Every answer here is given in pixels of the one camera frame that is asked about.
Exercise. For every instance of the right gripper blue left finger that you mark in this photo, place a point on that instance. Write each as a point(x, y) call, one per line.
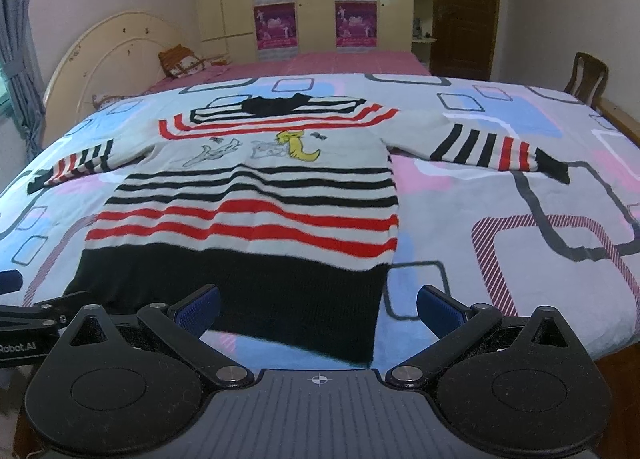
point(179, 328)

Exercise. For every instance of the striped knit sweater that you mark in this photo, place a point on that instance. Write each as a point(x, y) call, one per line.
point(287, 205)

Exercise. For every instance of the wooden chair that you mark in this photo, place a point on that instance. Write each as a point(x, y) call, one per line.
point(588, 79)

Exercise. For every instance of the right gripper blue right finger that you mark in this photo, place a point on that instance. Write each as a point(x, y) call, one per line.
point(459, 330)

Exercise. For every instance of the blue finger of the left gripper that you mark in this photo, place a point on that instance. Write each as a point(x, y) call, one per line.
point(11, 281)

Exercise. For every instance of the patterned bed sheet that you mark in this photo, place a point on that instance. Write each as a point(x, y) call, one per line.
point(513, 239)

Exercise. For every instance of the patterned small pillow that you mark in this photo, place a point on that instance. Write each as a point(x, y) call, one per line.
point(101, 101)

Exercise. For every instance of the orange plush pillow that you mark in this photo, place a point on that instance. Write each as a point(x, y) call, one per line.
point(181, 62)

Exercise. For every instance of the cream round headboard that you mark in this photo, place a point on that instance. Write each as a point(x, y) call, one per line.
point(116, 57)

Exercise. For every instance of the lower left purple poster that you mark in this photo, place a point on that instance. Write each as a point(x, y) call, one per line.
point(276, 32)

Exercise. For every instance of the dark wooden door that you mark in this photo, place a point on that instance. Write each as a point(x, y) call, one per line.
point(465, 32)

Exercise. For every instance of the grey curtain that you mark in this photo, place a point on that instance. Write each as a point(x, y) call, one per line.
point(21, 74)

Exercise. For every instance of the lower right purple poster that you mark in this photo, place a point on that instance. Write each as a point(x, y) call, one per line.
point(356, 25)

